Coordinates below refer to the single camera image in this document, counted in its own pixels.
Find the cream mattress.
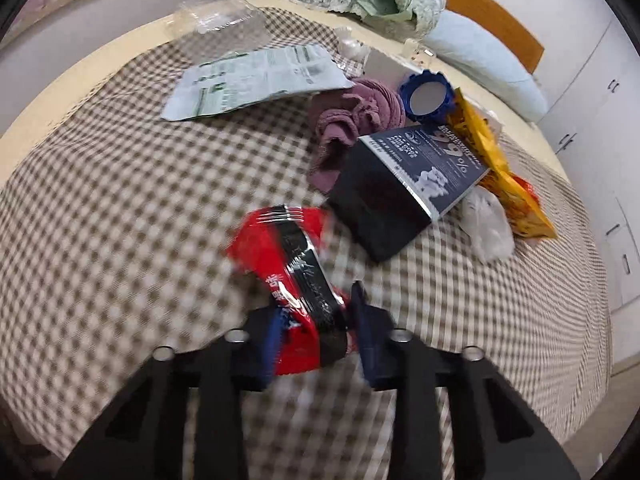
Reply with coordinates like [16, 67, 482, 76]
[0, 0, 573, 186]

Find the dark blue printed bag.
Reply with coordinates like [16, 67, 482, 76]
[327, 122, 493, 263]

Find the white wardrobe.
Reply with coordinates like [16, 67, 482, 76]
[530, 10, 640, 376]

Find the crumpled clear plastic wrap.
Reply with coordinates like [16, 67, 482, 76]
[332, 27, 373, 61]

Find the purple towel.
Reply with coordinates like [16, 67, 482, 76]
[306, 77, 407, 196]

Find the red snack packet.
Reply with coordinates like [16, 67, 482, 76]
[225, 205, 358, 376]

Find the light blue pillow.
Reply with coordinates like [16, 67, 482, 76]
[422, 10, 551, 123]

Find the blue tape roll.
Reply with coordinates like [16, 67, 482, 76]
[398, 71, 457, 123]

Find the wooden bed frame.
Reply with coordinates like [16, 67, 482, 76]
[305, 0, 546, 76]

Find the clear plastic container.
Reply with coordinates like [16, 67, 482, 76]
[175, 0, 271, 61]

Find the checkered blanket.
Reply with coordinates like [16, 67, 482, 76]
[0, 5, 613, 480]

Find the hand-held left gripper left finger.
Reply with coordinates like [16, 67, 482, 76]
[55, 305, 291, 480]

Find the white and green plastic packet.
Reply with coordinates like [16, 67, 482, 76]
[161, 45, 357, 122]

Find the yellow snack packet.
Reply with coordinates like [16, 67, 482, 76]
[442, 87, 557, 241]

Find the white crumpled plastic bag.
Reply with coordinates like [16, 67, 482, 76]
[459, 185, 516, 263]

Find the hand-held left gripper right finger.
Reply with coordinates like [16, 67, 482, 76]
[347, 280, 583, 480]

